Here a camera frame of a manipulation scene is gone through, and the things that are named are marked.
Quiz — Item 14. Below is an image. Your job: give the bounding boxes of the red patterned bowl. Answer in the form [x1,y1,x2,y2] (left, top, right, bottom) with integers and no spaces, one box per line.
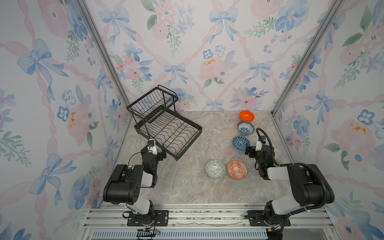
[227,161,248,180]

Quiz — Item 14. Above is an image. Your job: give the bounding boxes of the black wire dish rack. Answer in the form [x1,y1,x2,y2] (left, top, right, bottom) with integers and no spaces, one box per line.
[127,85,203,160]

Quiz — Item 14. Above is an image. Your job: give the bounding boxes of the green patterned bowl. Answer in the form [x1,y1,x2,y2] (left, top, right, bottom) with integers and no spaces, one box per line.
[206,160,227,179]

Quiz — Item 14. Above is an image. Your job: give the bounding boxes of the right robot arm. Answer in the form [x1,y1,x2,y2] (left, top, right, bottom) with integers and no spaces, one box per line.
[245,145,335,231]

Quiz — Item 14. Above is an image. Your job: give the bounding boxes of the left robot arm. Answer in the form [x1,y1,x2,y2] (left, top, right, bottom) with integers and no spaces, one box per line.
[103,145,167,227]

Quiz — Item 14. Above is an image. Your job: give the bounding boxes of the dark blue patterned bowl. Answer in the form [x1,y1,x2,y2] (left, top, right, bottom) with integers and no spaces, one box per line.
[232,136,250,152]

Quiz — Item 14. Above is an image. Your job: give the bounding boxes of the white blue floral bowl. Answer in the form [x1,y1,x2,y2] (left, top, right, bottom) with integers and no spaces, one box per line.
[237,122,255,136]

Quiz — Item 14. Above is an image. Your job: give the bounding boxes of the orange plastic bowl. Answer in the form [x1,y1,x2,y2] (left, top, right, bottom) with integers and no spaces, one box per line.
[239,111,255,123]

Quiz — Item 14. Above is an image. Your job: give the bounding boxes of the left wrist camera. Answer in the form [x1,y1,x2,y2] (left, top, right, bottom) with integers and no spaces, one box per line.
[148,139,156,149]

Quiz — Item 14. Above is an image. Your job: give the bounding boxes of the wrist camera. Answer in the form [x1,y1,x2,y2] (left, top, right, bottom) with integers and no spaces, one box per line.
[148,139,156,149]
[258,135,267,145]

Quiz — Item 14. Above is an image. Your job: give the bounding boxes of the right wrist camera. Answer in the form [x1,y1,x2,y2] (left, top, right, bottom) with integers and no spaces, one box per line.
[258,135,267,145]

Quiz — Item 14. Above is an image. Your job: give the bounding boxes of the black corrugated cable conduit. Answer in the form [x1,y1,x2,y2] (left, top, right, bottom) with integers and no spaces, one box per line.
[255,127,335,211]

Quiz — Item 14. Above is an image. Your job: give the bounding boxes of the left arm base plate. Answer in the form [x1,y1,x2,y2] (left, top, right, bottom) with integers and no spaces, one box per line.
[126,210,169,227]

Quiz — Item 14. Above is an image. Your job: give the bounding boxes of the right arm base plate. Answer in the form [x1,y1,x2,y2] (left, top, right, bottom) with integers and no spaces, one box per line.
[244,210,285,227]

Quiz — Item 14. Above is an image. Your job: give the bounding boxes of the aluminium rail frame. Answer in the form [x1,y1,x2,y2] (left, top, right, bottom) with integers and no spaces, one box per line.
[80,203,340,240]

